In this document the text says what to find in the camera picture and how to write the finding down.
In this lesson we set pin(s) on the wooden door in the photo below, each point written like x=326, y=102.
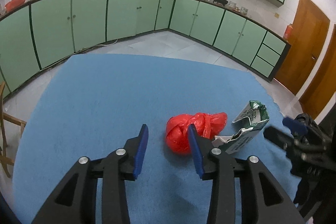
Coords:
x=322, y=88
x=310, y=28

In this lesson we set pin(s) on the blue table mat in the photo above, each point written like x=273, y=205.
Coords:
x=95, y=102

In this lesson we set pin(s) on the red thermos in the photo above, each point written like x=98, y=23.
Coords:
x=288, y=31

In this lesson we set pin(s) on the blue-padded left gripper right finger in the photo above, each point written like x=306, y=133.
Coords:
x=263, y=200

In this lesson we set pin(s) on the green white milk carton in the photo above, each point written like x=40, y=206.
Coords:
x=249, y=122

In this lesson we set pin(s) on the red plastic basin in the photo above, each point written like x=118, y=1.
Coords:
x=13, y=4

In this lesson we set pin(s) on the green lower kitchen cabinets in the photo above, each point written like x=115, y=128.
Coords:
x=42, y=33

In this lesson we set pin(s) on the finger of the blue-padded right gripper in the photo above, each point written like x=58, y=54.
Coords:
x=278, y=138
x=295, y=126

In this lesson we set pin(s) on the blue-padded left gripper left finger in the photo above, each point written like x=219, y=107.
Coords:
x=73, y=200

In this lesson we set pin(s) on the black wok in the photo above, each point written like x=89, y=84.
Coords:
x=220, y=2

